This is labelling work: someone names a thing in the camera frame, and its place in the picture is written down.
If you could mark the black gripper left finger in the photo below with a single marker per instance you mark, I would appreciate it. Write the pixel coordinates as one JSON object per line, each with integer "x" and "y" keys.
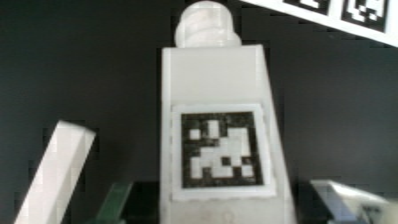
{"x": 129, "y": 204}

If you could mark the white marker sheet with tags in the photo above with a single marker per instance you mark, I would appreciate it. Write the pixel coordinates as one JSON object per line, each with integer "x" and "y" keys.
{"x": 364, "y": 17}

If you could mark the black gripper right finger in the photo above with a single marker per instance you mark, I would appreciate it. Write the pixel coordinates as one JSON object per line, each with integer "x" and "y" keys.
{"x": 335, "y": 204}

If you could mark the white table leg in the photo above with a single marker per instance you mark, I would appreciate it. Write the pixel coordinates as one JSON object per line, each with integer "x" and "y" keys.
{"x": 223, "y": 184}

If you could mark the white U-shaped fence frame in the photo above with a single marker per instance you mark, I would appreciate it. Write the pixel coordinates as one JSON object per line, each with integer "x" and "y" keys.
{"x": 55, "y": 178}

